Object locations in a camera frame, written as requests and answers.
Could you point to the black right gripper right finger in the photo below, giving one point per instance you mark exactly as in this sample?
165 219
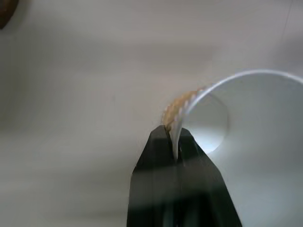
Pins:
201 186

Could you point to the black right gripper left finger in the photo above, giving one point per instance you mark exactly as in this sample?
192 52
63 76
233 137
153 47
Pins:
151 179

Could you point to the white paper cup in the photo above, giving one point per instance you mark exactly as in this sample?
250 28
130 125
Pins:
255 132

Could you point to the dark brown round object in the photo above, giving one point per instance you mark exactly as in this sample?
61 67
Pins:
5 13

